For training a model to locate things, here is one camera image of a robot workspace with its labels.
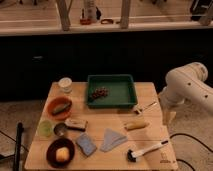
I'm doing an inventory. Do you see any orange bowl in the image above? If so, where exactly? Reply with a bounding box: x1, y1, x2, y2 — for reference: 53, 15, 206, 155
47, 97, 72, 120

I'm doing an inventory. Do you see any green plastic tray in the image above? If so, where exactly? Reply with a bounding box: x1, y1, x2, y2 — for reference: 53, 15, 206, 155
85, 74, 138, 109

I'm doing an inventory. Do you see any brown rectangular block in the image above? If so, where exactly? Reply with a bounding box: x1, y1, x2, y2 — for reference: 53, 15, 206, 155
65, 118, 88, 131

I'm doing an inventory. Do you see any black floor cable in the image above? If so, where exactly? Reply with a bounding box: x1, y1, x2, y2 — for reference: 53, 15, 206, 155
169, 132, 213, 171

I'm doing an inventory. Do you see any white handled dish brush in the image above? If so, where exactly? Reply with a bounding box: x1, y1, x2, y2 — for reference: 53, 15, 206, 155
126, 140, 169, 162

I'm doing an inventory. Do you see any small white cup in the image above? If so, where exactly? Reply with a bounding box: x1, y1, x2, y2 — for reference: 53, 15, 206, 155
58, 77, 72, 93

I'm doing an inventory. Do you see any small metal cup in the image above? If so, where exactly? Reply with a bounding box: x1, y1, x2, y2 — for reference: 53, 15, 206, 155
54, 123, 67, 137

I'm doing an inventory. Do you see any green pickle in bowl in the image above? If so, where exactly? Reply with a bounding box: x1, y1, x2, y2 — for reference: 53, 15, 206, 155
52, 103, 71, 115

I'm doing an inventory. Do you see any light blue towel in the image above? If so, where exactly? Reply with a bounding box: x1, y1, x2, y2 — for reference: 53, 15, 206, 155
100, 129, 127, 152

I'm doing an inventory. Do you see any bunch of dark grapes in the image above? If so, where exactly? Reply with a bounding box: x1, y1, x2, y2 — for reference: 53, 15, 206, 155
91, 87, 108, 99

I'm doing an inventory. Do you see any yellow round fruit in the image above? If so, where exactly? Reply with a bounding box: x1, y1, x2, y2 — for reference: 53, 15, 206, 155
56, 147, 70, 162

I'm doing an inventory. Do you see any dark brown bowl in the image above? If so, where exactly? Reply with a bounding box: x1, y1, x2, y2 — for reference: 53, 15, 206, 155
46, 138, 75, 168

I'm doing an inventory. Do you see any wooden table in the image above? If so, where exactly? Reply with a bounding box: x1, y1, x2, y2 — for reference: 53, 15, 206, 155
25, 82, 178, 171

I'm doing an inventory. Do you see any small green cup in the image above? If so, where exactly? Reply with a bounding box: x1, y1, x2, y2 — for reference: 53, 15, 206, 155
38, 120, 52, 137

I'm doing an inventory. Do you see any black pole stand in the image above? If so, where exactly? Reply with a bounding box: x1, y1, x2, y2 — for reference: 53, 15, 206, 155
13, 122, 24, 171

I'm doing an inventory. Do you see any blue sponge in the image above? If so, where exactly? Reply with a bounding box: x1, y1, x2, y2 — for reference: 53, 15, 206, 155
76, 133, 97, 156

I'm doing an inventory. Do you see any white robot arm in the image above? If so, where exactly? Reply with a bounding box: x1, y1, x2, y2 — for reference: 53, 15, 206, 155
158, 62, 213, 125

